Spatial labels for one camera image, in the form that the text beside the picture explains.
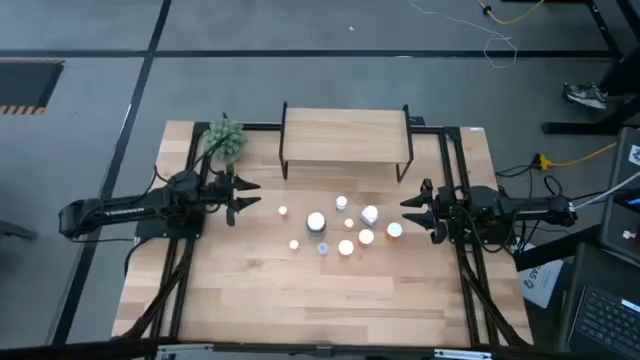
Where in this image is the black aluminium table frame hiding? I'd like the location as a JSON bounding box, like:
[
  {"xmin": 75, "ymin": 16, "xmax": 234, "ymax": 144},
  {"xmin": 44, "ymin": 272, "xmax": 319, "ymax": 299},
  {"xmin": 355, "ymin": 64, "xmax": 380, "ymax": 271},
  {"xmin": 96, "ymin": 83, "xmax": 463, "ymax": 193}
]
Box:
[{"xmin": 112, "ymin": 119, "xmax": 534, "ymax": 349}]

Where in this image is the person's shoe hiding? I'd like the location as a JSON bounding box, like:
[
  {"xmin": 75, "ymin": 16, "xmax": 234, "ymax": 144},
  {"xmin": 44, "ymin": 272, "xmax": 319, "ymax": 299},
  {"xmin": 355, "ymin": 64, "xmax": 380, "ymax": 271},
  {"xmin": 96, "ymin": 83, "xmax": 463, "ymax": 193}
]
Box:
[{"xmin": 561, "ymin": 81, "xmax": 609, "ymax": 111}]

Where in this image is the yellow floor cable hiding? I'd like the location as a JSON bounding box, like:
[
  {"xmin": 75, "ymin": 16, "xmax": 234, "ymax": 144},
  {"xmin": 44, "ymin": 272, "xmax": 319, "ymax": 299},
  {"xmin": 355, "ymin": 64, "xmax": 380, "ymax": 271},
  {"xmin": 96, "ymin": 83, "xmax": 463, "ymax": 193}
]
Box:
[{"xmin": 477, "ymin": 0, "xmax": 546, "ymax": 26}]

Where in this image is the black desk frame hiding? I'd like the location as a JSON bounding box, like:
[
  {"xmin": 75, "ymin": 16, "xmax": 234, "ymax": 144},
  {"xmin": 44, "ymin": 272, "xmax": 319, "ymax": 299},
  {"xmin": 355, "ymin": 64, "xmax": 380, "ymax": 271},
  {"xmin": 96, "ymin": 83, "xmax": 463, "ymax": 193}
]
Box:
[{"xmin": 499, "ymin": 0, "xmax": 640, "ymax": 136}]

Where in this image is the green plant in grey pot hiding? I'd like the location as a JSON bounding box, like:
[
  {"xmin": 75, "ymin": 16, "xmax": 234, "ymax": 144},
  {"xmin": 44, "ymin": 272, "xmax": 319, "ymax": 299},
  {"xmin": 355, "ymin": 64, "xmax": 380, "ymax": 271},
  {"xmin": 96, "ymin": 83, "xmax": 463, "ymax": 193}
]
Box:
[{"xmin": 203, "ymin": 117, "xmax": 249, "ymax": 171}]

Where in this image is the dark monitor with stickers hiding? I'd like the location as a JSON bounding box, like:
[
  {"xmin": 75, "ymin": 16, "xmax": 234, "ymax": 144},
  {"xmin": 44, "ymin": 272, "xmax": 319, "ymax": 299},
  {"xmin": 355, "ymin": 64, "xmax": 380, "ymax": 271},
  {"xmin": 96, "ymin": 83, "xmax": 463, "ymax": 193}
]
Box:
[{"xmin": 598, "ymin": 126, "xmax": 640, "ymax": 262}]

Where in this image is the black chair base leg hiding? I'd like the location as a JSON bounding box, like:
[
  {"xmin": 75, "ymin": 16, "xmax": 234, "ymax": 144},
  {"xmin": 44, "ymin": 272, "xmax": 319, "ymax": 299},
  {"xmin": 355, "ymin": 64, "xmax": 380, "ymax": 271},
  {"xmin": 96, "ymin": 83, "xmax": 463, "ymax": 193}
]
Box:
[{"xmin": 0, "ymin": 219, "xmax": 39, "ymax": 242}]

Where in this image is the thin white floor cable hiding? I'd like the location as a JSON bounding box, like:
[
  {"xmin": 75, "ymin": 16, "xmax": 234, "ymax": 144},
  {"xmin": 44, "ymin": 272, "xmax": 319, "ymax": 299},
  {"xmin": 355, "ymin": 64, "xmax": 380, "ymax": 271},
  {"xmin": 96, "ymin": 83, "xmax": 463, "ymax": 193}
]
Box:
[{"xmin": 408, "ymin": 0, "xmax": 519, "ymax": 70}]

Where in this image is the black hazard-striped floor mat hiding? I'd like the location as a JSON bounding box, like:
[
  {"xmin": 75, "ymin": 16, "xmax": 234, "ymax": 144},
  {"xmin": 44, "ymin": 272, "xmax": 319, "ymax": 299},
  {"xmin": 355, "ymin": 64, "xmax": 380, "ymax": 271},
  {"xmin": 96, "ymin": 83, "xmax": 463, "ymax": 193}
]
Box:
[{"xmin": 0, "ymin": 58, "xmax": 66, "ymax": 116}]

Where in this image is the white printed paper sheet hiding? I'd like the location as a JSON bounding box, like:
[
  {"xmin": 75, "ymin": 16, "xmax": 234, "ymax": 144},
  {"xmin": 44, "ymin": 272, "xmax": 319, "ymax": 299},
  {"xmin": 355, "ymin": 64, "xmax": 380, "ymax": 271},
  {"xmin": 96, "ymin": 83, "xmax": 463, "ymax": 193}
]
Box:
[{"xmin": 517, "ymin": 257, "xmax": 567, "ymax": 310}]

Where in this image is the light grey cable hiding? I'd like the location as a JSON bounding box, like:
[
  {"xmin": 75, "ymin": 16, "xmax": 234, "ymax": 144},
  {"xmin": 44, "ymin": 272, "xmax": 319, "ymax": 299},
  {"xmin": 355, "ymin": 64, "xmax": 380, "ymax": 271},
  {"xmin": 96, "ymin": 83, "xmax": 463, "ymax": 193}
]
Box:
[{"xmin": 571, "ymin": 171, "xmax": 640, "ymax": 211}]

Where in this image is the yellow extension cable with plug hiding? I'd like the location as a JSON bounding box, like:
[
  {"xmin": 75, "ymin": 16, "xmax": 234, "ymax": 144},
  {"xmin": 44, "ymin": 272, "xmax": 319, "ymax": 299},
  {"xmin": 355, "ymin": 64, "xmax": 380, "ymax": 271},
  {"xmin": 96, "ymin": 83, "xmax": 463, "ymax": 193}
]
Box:
[{"xmin": 535, "ymin": 142, "xmax": 619, "ymax": 170}]

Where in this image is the large clear green-label bottle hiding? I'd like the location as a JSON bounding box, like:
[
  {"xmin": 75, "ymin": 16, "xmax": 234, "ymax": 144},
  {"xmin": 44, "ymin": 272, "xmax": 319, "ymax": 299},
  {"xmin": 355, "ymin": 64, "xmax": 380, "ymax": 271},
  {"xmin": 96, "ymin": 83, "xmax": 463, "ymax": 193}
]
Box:
[{"xmin": 305, "ymin": 211, "xmax": 328, "ymax": 240}]

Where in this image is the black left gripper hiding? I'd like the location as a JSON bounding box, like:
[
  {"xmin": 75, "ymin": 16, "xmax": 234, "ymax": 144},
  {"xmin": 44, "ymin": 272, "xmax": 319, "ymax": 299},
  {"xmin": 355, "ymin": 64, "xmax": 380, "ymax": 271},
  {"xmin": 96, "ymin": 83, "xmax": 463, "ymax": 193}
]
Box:
[{"xmin": 208, "ymin": 171, "xmax": 263, "ymax": 214}]

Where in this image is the wooden shelf with black legs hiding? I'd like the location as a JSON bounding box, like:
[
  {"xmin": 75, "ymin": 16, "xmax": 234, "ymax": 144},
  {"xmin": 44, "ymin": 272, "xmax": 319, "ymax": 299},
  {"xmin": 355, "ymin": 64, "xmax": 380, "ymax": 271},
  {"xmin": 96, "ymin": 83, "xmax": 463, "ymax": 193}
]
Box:
[{"xmin": 278, "ymin": 101, "xmax": 415, "ymax": 184}]

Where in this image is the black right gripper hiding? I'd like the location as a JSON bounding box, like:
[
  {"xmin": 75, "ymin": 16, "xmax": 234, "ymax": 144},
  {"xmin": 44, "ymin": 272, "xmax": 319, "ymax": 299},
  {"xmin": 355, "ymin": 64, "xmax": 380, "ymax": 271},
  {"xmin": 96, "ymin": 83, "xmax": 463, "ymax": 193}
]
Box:
[{"xmin": 399, "ymin": 178, "xmax": 467, "ymax": 230}]

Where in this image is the black laptop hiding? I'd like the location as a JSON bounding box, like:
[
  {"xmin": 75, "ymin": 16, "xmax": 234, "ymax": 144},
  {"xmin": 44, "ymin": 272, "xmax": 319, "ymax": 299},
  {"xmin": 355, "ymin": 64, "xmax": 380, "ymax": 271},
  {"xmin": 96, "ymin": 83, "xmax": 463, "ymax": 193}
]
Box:
[{"xmin": 558, "ymin": 243, "xmax": 640, "ymax": 360}]

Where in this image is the black bar with silver brackets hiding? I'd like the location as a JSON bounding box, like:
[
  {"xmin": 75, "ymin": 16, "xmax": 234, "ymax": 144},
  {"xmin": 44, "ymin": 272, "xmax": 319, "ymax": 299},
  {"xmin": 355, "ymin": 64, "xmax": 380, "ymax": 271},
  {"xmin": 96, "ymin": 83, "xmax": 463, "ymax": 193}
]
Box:
[{"xmin": 0, "ymin": 338, "xmax": 640, "ymax": 360}]

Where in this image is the person's leg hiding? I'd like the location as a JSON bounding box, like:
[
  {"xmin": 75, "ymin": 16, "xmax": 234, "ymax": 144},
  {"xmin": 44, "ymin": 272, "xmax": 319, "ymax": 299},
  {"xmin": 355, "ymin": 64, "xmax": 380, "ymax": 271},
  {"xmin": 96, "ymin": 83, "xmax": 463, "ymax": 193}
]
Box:
[{"xmin": 601, "ymin": 47, "xmax": 640, "ymax": 97}]

